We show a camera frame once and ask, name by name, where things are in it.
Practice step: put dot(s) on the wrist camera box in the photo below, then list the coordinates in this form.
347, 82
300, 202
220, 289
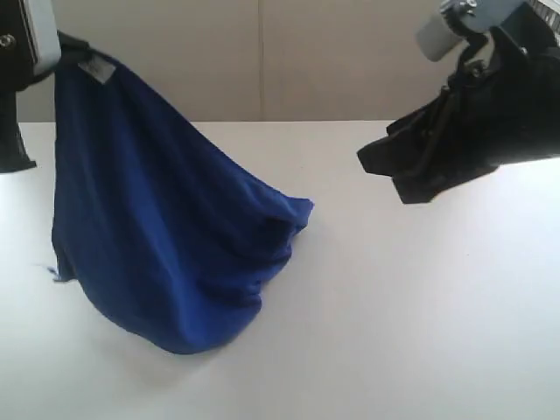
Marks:
44, 34
454, 21

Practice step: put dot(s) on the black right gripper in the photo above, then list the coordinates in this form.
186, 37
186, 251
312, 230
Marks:
487, 115

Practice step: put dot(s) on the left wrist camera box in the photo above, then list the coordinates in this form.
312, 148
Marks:
44, 34

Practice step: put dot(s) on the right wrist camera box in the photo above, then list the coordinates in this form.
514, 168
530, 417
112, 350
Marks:
454, 21

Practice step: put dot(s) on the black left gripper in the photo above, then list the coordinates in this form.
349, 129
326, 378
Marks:
17, 62

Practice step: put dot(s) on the blue microfiber towel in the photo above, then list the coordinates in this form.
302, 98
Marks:
167, 235

